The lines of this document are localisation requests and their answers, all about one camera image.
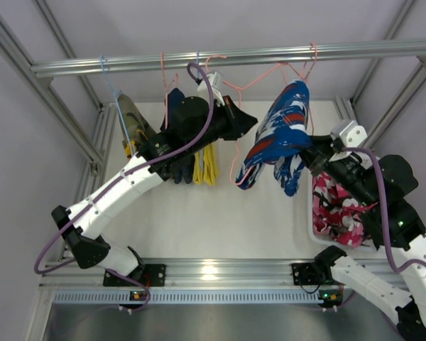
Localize aluminium hanging rail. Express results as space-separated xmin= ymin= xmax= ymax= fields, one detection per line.
xmin=31 ymin=38 xmax=426 ymax=78

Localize white perforated plastic basket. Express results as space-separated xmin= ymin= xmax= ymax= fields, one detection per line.
xmin=307 ymin=170 xmax=377 ymax=249

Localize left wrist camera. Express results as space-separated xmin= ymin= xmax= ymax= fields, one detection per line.
xmin=197 ymin=71 xmax=225 ymax=106

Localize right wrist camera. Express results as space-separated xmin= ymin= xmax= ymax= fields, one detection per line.
xmin=330 ymin=119 xmax=368 ymax=153

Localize blue white red trousers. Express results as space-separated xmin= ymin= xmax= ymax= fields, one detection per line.
xmin=234 ymin=80 xmax=312 ymax=197

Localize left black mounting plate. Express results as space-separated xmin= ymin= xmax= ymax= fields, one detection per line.
xmin=103 ymin=264 xmax=166 ymax=287

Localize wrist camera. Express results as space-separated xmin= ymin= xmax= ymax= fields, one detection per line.
xmin=197 ymin=71 xmax=225 ymax=106
xmin=330 ymin=119 xmax=368 ymax=153

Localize grey slotted cable duct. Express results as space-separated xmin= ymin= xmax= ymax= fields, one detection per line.
xmin=53 ymin=289 xmax=322 ymax=305

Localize black mounting plate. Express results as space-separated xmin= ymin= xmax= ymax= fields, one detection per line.
xmin=291 ymin=262 xmax=320 ymax=286
xmin=103 ymin=264 xmax=166 ymax=287

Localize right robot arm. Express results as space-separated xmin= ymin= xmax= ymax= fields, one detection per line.
xmin=301 ymin=136 xmax=426 ymax=340

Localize light blue wire hanger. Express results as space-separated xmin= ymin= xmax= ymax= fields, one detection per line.
xmin=99 ymin=55 xmax=136 ymax=157

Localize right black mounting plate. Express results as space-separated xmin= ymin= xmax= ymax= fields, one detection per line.
xmin=291 ymin=262 xmax=320 ymax=286

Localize pink camouflage trousers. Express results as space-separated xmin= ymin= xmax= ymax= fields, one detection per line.
xmin=311 ymin=171 xmax=373 ymax=248

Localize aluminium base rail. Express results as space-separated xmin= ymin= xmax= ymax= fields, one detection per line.
xmin=38 ymin=258 xmax=426 ymax=289

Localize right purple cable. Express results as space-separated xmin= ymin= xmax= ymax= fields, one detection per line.
xmin=340 ymin=146 xmax=426 ymax=274

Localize purple cable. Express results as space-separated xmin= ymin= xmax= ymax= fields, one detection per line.
xmin=33 ymin=62 xmax=215 ymax=315
xmin=340 ymin=146 xmax=426 ymax=274

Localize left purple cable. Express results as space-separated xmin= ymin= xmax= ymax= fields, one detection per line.
xmin=33 ymin=62 xmax=215 ymax=315

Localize olive camouflage trousers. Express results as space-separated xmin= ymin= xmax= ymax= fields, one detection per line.
xmin=118 ymin=94 xmax=156 ymax=158

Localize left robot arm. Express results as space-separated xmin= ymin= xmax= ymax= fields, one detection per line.
xmin=51 ymin=91 xmax=258 ymax=280

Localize yellow trousers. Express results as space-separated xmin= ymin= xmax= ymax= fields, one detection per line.
xmin=192 ymin=143 xmax=219 ymax=187

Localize navy blue trousers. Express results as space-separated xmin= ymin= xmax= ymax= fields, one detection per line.
xmin=162 ymin=88 xmax=195 ymax=185

